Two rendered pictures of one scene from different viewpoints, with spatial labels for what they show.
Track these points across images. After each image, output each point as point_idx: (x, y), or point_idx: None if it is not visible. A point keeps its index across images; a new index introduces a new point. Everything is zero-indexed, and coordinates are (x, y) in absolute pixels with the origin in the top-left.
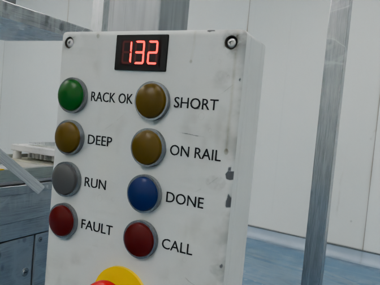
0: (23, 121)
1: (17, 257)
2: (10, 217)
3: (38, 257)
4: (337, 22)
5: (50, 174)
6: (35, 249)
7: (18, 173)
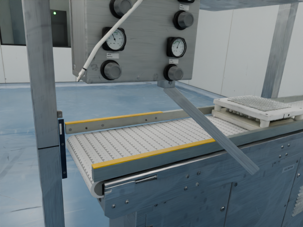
0: (204, 58)
1: (218, 199)
2: (218, 178)
3: (233, 197)
4: None
5: (253, 139)
6: (231, 192)
7: (235, 154)
